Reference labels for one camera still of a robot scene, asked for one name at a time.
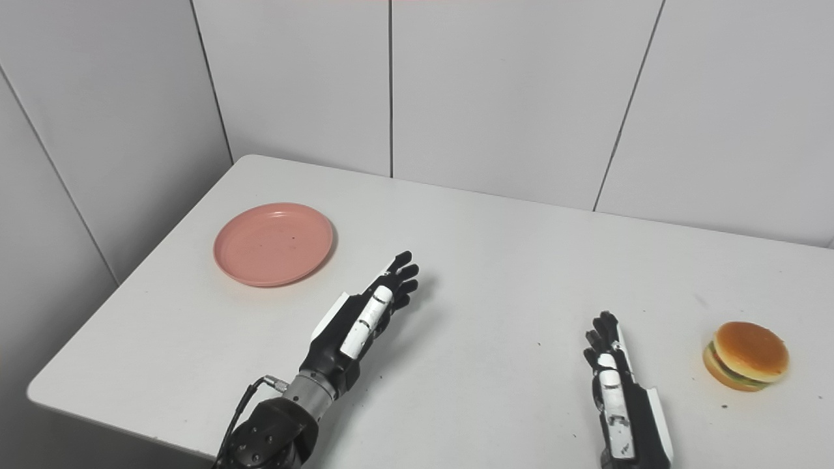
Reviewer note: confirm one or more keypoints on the toy hamburger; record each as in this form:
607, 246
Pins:
749, 352

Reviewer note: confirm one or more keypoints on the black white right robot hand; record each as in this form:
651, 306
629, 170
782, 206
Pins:
642, 417

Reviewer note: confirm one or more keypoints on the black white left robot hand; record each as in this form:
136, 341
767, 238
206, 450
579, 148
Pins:
339, 345

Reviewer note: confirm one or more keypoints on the pink round plate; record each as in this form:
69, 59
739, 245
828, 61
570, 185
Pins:
273, 244

